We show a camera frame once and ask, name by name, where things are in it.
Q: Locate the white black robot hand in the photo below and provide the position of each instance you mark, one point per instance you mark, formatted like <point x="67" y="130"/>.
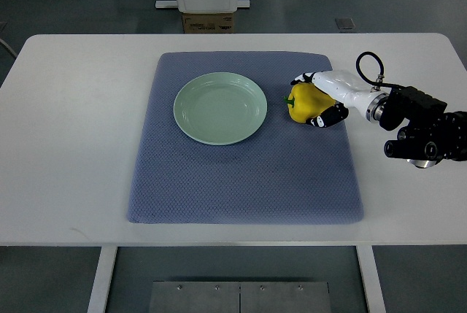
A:
<point x="345" y="88"/>

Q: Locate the yellow bell pepper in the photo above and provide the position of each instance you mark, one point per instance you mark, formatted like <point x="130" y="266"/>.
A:
<point x="306" y="101"/>

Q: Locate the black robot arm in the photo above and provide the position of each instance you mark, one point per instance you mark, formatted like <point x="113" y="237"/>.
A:
<point x="427" y="134"/>

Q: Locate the grey floor plate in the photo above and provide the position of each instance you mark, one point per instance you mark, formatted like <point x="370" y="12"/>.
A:
<point x="345" y="23"/>

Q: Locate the light green plate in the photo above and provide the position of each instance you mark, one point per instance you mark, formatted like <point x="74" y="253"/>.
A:
<point x="220" y="108"/>

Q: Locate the blue woven mat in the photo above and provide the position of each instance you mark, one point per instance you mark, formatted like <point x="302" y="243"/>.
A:
<point x="285" y="173"/>

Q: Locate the brown cardboard box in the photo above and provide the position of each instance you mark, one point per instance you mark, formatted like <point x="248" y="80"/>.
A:
<point x="221" y="23"/>

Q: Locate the white right table leg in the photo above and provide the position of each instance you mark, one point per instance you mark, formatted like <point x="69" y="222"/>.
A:
<point x="370" y="279"/>

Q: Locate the white table leg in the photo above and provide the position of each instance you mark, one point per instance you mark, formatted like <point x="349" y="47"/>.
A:
<point x="102" y="280"/>
<point x="370" y="279"/>

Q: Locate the white left table leg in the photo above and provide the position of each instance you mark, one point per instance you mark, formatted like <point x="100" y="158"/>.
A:
<point x="102" y="280"/>

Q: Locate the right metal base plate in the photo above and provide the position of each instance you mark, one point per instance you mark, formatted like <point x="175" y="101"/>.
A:
<point x="284" y="297"/>

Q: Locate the metal base plate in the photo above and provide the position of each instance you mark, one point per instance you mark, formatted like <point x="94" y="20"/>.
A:
<point x="195" y="297"/>
<point x="284" y="297"/>

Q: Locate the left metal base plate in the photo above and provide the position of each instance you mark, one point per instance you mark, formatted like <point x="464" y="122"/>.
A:
<point x="195" y="297"/>

